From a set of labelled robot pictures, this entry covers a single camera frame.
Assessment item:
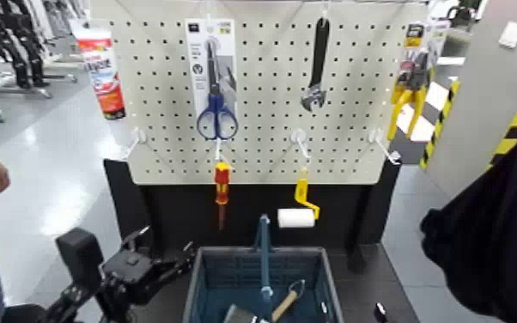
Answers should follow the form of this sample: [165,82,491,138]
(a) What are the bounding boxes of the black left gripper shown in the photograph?
[101,225,197,306]

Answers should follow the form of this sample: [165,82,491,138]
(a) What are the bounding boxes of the red white sealant tube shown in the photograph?
[70,18,128,120]

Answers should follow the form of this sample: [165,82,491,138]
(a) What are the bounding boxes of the black pegboard stand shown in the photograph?
[102,157,403,274]

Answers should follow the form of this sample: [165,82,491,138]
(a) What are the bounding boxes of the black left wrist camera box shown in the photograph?
[55,227,105,289]

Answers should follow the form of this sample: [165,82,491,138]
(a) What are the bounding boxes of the blue scissors in card packaging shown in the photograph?
[185,17,240,142]

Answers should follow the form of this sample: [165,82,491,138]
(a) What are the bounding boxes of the black adjustable wrench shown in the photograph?
[300,16,331,113]

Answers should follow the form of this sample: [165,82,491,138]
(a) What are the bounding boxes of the yellow pliers in packaging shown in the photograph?
[386,20,451,142]

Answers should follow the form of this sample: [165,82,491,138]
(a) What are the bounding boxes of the yellow handled paint brush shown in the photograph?
[222,304,259,323]

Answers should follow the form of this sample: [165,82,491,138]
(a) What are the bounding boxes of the dark navy cloth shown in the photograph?
[419,141,517,323]

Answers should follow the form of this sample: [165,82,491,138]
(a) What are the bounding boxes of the blue plastic crate with handle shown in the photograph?
[181,214,345,323]

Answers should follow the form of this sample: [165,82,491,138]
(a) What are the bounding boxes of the yellow handled white paint roller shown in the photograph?
[277,168,321,229]

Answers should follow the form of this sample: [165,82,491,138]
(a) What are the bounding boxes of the red yellow screwdriver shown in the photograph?
[213,161,233,231]

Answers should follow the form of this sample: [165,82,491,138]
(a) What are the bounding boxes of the wooden handled tool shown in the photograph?
[271,279,307,323]

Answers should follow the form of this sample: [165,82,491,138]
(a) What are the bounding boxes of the cream perforated pegboard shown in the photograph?
[90,0,429,185]

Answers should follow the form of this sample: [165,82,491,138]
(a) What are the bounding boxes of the black humanoid robot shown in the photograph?
[0,0,52,90]

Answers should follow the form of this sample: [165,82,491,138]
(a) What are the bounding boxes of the white pegboard hook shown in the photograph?
[368,128,403,166]
[123,127,148,160]
[289,128,313,170]
[213,137,230,164]

